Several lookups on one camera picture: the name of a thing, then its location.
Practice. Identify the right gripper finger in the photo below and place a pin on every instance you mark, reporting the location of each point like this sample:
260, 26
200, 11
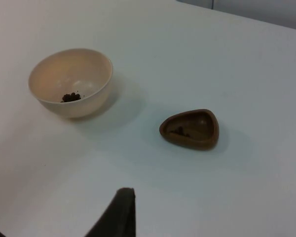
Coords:
121, 217

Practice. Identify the pale wooden bowl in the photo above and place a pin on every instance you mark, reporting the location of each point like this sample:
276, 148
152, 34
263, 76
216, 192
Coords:
64, 74

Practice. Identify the dark wooden cup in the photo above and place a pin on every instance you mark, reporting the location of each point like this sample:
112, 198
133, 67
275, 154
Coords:
207, 138

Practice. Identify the coffee beans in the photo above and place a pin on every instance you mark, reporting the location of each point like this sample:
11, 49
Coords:
179, 130
70, 97

